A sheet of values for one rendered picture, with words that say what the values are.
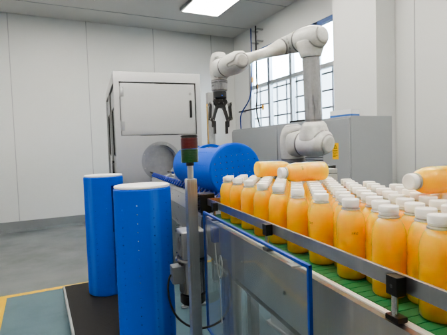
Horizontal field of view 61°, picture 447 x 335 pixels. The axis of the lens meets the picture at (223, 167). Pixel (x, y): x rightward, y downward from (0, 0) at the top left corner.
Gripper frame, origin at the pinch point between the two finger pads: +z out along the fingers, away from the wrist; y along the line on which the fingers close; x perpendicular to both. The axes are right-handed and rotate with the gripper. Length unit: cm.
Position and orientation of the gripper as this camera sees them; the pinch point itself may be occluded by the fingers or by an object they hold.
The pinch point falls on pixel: (220, 128)
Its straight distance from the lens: 211.2
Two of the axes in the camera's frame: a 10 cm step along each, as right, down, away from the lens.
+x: 3.3, 0.2, -9.4
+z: 0.3, 10.0, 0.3
